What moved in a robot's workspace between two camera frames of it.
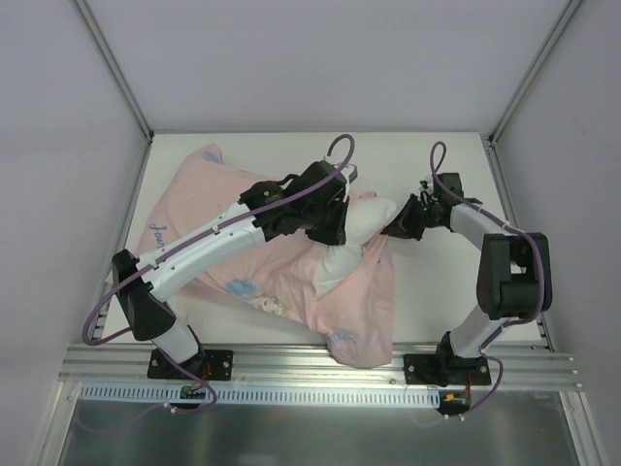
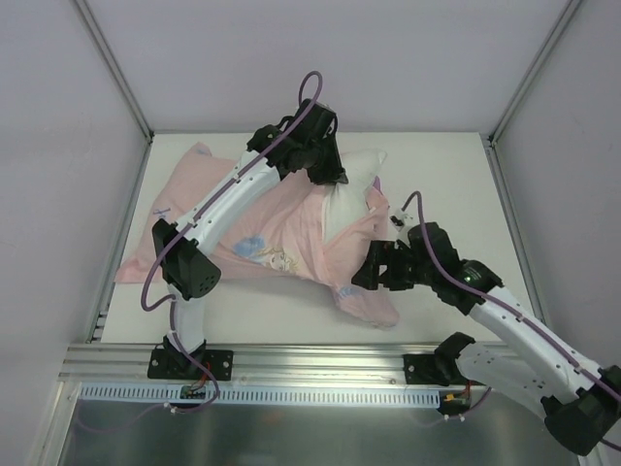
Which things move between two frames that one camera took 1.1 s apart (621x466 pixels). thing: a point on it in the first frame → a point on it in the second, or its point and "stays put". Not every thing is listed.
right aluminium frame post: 533,71 stays put
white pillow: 366,220 → 344,203
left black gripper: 331,225 → 328,158
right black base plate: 441,370 stays put
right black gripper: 413,216 → 384,267
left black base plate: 214,365 stays put
